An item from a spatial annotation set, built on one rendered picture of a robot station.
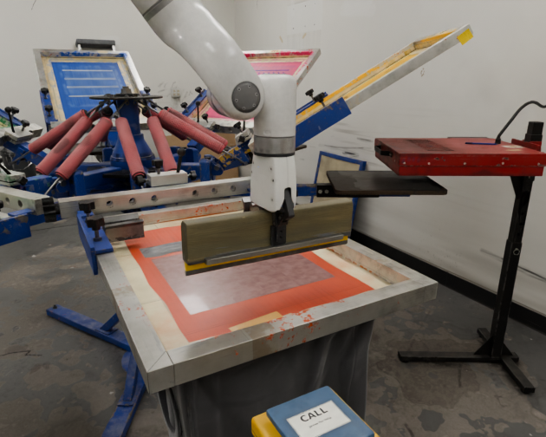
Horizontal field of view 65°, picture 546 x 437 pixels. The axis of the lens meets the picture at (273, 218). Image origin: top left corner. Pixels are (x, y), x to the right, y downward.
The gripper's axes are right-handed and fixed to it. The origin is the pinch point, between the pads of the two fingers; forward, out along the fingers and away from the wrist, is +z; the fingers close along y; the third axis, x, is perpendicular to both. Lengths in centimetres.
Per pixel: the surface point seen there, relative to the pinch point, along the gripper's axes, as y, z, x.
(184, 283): -15.6, 14.8, -13.3
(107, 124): -113, -11, -11
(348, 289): 3.8, 14.4, 16.5
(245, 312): 1.8, 14.7, -6.8
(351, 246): -8.4, 10.8, 26.7
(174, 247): -36.3, 14.3, -9.1
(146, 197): -66, 8, -9
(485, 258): -86, 77, 202
